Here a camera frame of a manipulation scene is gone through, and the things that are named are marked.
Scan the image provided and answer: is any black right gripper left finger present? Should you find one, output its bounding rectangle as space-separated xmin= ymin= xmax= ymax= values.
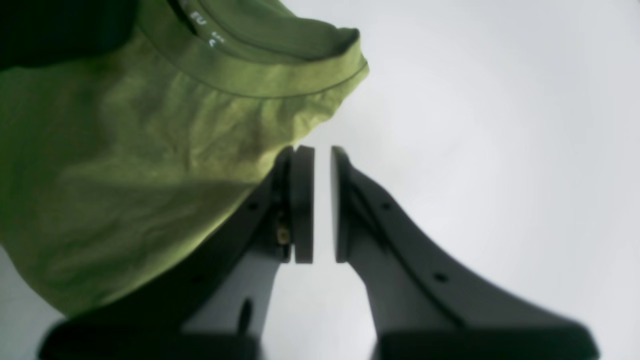
xmin=38 ymin=146 xmax=314 ymax=360

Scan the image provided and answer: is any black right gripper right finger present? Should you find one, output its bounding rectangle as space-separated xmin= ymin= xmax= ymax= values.
xmin=331 ymin=146 xmax=600 ymax=360

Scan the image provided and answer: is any green T-shirt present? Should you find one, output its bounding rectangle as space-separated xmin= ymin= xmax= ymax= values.
xmin=1 ymin=0 xmax=369 ymax=318

